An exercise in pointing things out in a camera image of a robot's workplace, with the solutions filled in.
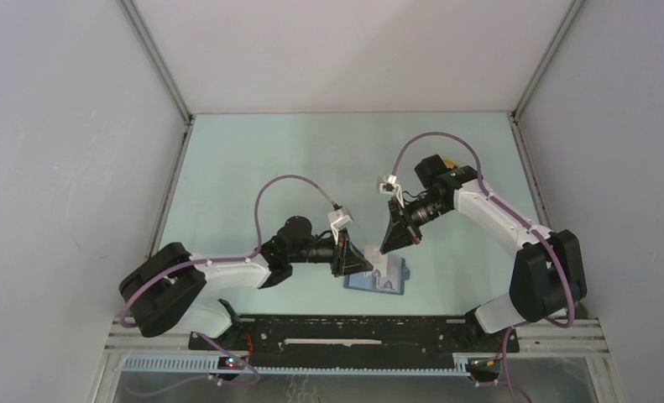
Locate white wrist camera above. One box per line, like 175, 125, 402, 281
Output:
377, 174, 405, 207
327, 204, 353, 242

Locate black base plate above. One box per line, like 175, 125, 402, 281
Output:
214, 314, 520, 370

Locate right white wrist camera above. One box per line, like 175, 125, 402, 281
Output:
377, 174, 405, 207

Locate grey cable duct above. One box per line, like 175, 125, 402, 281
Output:
121, 355, 478, 376

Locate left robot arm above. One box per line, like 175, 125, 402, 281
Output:
118, 216, 373, 350

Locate beige oval tray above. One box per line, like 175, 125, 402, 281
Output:
442, 158, 458, 170

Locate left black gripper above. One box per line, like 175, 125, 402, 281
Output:
289, 227, 372, 277

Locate blue card holder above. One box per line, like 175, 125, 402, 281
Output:
343, 245, 410, 296

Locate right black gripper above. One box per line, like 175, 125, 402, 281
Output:
380, 195, 450, 254

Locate white patterned card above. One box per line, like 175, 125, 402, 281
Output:
374, 276, 403, 295
364, 246, 389, 272

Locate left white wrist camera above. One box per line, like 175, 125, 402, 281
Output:
327, 204, 353, 242

